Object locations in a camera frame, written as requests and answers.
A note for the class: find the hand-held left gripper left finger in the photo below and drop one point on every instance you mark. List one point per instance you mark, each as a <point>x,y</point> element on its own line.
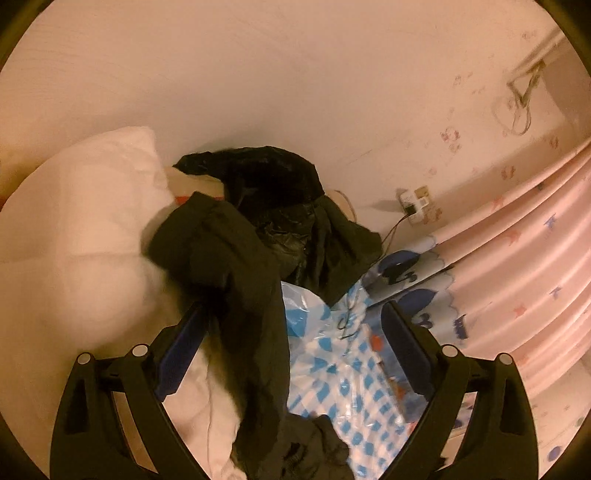
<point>171,360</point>

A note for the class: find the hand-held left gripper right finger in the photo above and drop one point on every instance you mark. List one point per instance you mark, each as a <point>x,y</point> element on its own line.
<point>408,355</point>

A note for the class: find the black padded jacket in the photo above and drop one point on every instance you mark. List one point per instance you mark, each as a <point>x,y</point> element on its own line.
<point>258,258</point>

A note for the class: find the blue checkered bed sheet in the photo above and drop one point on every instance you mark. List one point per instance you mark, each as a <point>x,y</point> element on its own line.
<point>341,369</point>

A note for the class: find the pink whale print curtain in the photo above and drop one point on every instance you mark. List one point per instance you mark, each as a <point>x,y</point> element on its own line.
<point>512,277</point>

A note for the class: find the white pillow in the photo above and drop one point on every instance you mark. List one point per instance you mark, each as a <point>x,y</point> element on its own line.
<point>78,258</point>

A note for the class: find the pink round cushion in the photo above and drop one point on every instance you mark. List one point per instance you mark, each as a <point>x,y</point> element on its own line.
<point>344,203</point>

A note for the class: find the wall socket with plug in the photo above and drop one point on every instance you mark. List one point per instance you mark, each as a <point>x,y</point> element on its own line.
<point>418,203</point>

